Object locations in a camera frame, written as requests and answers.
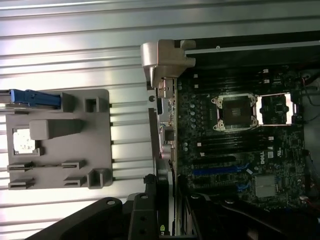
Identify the blue expansion slot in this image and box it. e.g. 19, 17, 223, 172
192, 166, 238, 177

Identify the silver hard disk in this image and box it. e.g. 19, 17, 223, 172
0, 90, 16, 109

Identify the green motherboard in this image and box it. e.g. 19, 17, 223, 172
176, 66, 310, 213

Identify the silver CPU chip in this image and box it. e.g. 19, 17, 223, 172
12, 128, 38, 155

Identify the silver chipset heatsink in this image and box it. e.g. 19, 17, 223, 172
254, 174, 278, 199

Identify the CPU socket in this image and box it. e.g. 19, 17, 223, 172
210, 92, 260, 133

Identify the black long expansion slot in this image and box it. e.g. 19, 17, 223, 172
192, 156, 238, 166

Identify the grey plastic parts rack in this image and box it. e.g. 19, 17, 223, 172
6, 88, 114, 191

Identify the open black PC case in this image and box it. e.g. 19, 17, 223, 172
139, 37, 320, 240

